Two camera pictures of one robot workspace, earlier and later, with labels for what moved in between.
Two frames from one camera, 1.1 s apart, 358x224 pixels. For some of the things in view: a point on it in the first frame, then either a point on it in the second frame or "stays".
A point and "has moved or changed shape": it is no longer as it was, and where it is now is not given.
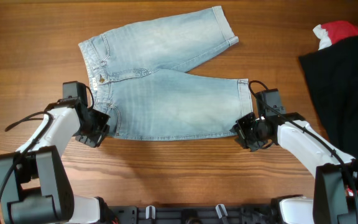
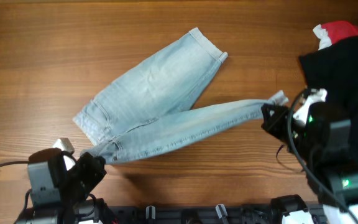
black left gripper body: [96, 127] → [87, 172]
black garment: [344, 78] stays
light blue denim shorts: [137, 74] has moved or changed shape
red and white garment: [329, 32] stays
